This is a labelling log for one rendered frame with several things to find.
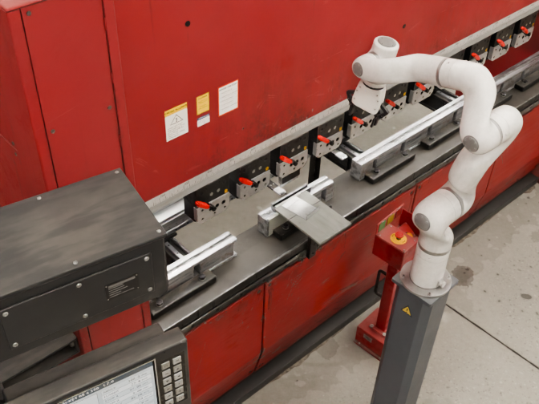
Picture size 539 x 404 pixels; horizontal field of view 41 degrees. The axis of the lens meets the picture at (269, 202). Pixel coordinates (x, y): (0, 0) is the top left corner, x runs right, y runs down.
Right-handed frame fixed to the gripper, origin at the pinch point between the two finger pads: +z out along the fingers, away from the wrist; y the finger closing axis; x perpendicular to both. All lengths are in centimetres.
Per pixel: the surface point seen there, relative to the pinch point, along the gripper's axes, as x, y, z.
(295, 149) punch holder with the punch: -2.2, -21.2, 27.3
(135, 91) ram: -69, -45, -23
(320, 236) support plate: -10, 2, 53
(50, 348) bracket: -119, -31, 39
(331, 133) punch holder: 17.5, -16.3, 28.0
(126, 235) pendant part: -123, 1, -40
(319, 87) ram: 7.7, -22.3, 3.4
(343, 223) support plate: 1, 6, 52
